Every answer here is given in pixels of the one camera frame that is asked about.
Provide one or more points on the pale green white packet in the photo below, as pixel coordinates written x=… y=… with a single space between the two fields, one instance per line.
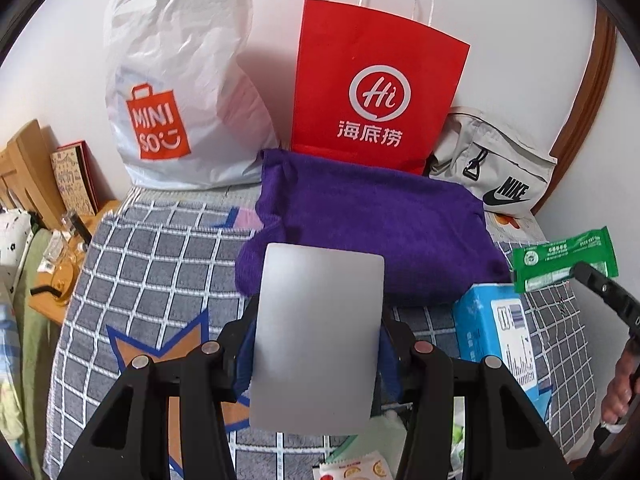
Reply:
x=385 y=435

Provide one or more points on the brown curved wooden frame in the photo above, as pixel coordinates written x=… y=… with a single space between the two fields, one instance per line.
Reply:
x=595 y=85

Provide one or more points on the wooden nightstand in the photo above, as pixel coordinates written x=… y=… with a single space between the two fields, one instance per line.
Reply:
x=50 y=310

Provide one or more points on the purple towel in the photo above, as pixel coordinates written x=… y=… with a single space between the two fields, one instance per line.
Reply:
x=380 y=220

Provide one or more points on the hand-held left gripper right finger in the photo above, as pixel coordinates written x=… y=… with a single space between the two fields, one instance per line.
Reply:
x=390 y=370

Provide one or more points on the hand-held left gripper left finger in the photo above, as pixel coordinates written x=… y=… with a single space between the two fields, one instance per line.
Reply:
x=245 y=360

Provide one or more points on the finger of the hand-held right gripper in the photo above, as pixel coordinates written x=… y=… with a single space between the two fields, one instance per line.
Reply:
x=600 y=287

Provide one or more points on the beige waist bag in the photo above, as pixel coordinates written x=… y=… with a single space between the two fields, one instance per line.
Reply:
x=500 y=160

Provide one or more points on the white dotted cloth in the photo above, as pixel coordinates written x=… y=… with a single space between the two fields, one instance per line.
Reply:
x=12 y=240

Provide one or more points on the red paper bag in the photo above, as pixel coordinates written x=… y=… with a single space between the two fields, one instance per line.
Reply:
x=380 y=50

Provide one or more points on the patterned red-edged book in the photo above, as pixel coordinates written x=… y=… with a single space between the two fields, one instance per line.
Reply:
x=75 y=180

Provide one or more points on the orange print sachet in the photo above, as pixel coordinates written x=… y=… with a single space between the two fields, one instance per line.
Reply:
x=350 y=470

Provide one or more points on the green wipes packet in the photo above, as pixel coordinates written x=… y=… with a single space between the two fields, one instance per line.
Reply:
x=550 y=260

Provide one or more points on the grey rectangular pad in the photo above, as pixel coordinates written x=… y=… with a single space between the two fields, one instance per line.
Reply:
x=315 y=335

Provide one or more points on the green cloth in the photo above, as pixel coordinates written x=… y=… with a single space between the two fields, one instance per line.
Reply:
x=30 y=360

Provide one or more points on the white cloth with orange print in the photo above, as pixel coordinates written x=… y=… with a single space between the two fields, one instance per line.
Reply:
x=520 y=232

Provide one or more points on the wooden headboard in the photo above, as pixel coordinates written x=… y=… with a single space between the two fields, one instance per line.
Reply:
x=25 y=160

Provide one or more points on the person's right hand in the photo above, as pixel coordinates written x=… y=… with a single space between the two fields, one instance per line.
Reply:
x=617 y=390

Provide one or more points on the white plastic shopping bag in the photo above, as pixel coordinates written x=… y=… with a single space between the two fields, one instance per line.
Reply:
x=190 y=60

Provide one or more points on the grey checked blanket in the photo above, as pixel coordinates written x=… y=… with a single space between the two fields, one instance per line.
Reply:
x=150 y=270

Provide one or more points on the clear glass jar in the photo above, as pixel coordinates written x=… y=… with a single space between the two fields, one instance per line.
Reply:
x=65 y=245

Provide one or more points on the light blue tissue packet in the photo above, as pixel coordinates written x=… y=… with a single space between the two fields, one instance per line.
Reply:
x=480 y=320

